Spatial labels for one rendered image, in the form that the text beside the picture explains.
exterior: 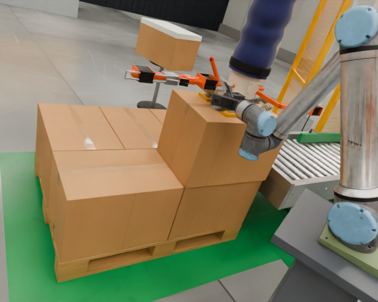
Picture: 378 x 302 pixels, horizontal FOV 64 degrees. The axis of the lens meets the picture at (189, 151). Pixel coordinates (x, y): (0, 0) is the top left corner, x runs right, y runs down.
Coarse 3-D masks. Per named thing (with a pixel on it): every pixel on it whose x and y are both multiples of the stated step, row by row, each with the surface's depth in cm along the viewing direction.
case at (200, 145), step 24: (192, 96) 169; (168, 120) 176; (192, 120) 155; (216, 120) 148; (240, 120) 157; (168, 144) 177; (192, 144) 155; (216, 144) 155; (240, 144) 163; (192, 168) 156; (216, 168) 165; (240, 168) 175; (264, 168) 186
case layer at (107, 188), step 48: (48, 144) 168; (96, 144) 175; (144, 144) 190; (48, 192) 173; (96, 192) 139; (144, 192) 150; (192, 192) 168; (240, 192) 191; (96, 240) 152; (144, 240) 170
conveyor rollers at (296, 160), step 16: (288, 144) 259; (304, 144) 275; (320, 144) 282; (336, 144) 297; (288, 160) 235; (304, 160) 244; (320, 160) 252; (336, 160) 260; (288, 176) 207; (304, 176) 214; (320, 176) 223
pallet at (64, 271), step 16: (176, 240) 185; (192, 240) 204; (208, 240) 208; (224, 240) 214; (96, 256) 158; (112, 256) 175; (128, 256) 178; (144, 256) 181; (160, 256) 186; (64, 272) 153; (80, 272) 159; (96, 272) 165
